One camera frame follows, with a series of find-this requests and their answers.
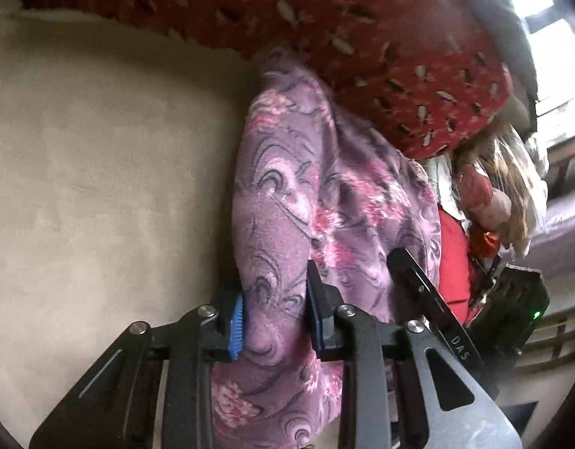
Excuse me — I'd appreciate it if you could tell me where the purple floral fleece garment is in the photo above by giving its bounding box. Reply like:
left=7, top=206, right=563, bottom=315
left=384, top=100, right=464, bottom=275
left=210, top=49, right=443, bottom=449

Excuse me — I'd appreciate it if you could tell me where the pale purple sheet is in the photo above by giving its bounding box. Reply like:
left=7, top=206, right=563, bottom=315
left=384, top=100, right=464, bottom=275
left=526, top=194, right=575, bottom=284

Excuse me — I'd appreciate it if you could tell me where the wooden chair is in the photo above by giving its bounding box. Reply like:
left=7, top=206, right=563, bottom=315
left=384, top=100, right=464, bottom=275
left=516, top=306, right=575, bottom=375

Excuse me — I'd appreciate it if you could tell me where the beige plush bed cover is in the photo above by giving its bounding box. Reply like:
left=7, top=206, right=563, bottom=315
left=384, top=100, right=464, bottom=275
left=0, top=7, right=265, bottom=438

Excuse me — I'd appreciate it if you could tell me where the blond haired doll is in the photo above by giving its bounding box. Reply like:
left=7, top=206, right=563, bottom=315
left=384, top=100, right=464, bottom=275
left=453, top=112, right=550, bottom=259

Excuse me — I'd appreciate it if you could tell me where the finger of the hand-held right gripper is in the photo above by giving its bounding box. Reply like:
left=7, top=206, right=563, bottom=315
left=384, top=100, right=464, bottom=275
left=387, top=247, right=500, bottom=404

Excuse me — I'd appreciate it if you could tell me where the red patterned blanket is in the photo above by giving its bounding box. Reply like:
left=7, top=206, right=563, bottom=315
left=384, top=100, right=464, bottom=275
left=7, top=0, right=515, bottom=160

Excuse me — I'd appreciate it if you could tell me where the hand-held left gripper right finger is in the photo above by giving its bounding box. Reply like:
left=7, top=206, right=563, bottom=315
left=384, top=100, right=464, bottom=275
left=305, top=261, right=523, bottom=449

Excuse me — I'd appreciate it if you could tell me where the red garment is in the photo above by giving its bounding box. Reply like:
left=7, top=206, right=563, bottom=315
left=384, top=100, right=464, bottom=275
left=437, top=208, right=473, bottom=326

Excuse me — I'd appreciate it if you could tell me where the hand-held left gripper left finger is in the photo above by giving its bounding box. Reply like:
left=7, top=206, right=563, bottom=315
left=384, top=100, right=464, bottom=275
left=30, top=284, right=245, bottom=449

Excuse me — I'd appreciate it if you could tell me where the window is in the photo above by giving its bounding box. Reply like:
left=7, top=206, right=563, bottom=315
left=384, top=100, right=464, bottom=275
left=484, top=0, right=575, bottom=120

